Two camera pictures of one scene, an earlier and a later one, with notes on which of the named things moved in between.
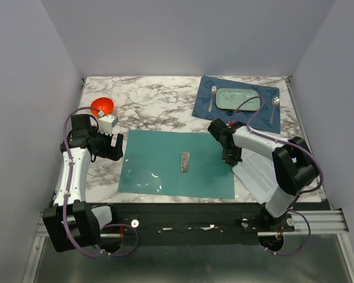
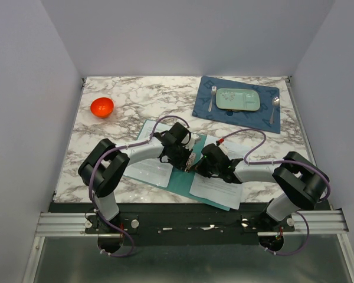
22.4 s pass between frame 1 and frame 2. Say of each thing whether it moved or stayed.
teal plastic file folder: moved
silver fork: stayed
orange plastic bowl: stayed
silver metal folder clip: moved
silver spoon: stayed
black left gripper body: moved
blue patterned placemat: stayed
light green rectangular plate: stayed
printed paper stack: moved
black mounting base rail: stayed
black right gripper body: moved
